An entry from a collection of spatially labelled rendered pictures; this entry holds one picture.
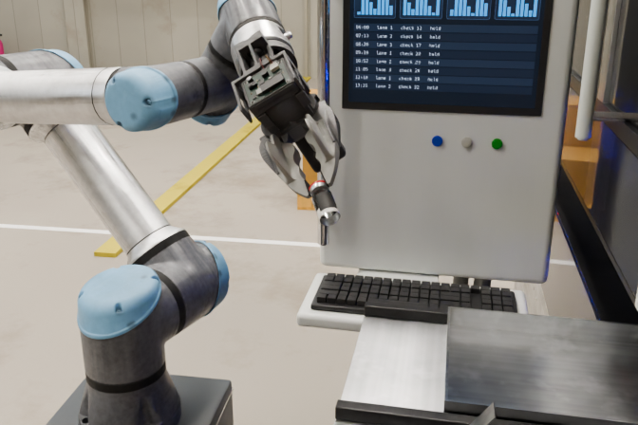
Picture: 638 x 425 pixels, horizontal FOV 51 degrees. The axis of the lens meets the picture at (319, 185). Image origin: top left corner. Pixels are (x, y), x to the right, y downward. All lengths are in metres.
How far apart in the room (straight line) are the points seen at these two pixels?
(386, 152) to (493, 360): 0.53
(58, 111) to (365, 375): 0.57
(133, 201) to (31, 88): 0.25
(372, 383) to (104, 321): 0.39
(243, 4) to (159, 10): 9.13
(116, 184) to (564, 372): 0.75
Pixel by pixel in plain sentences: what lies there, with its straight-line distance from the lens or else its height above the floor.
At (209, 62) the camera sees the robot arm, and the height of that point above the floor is 1.33.
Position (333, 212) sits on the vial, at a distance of 0.66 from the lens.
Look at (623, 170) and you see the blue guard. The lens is 1.17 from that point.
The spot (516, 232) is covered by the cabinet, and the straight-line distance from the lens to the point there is 1.47.
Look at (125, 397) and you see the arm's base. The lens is 1.03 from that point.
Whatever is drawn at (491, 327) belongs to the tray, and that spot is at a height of 0.89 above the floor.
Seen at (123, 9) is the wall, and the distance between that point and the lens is 10.22.
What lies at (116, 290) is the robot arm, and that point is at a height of 1.02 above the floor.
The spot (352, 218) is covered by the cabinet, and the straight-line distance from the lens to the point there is 1.47.
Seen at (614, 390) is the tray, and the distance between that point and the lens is 1.07.
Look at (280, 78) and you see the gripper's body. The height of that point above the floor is 1.34.
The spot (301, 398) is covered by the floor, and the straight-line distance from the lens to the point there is 2.48.
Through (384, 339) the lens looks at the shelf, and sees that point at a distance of 1.11.
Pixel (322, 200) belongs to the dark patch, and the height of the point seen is 1.23.
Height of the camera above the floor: 1.44
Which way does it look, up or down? 18 degrees down
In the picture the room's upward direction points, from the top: straight up
